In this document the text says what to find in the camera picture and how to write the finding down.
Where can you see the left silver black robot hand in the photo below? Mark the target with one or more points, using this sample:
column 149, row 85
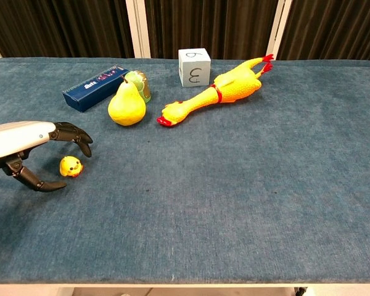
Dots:
column 15, row 138

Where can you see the small yellow rubber duck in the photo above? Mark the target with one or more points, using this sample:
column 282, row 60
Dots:
column 70, row 166

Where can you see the yellow rubber chicken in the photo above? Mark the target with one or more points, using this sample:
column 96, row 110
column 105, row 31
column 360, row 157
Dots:
column 222, row 91

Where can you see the dark blue rectangular box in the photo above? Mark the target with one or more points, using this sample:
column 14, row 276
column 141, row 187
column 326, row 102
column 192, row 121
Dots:
column 91, row 89

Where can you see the yellow plastic pear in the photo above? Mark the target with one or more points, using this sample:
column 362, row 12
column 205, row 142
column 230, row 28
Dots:
column 126, row 106

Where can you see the small green lidded jar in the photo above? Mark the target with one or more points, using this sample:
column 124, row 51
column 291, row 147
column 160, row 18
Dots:
column 142, row 86

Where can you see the light blue numbered cube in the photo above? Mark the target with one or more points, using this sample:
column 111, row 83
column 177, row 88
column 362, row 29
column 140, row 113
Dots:
column 195, row 69

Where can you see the blue fabric table cover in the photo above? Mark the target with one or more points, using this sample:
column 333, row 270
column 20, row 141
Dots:
column 203, row 185

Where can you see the dark pleated curtain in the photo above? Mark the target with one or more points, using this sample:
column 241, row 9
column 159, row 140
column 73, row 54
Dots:
column 209, row 27

